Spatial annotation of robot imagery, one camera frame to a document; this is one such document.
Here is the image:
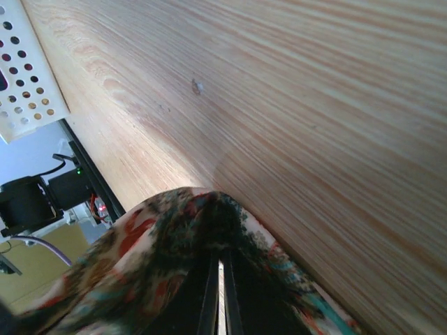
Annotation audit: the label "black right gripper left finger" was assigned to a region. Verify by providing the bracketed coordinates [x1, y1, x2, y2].
[168, 252, 219, 335]

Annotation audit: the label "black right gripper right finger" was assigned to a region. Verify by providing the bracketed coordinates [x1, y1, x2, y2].
[221, 248, 276, 334]

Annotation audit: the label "paisley patterned necktie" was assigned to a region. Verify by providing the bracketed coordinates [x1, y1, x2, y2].
[16, 187, 364, 334]

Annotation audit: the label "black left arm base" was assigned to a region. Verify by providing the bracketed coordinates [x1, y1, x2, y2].
[1, 154, 95, 237]

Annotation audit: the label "white perforated plastic basket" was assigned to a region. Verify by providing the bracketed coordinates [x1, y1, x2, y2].
[1, 0, 70, 143]

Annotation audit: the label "black aluminium frame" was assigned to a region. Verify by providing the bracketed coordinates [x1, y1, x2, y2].
[58, 119, 126, 223]

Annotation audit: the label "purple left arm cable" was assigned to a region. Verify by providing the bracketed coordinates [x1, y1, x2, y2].
[12, 235, 73, 268]

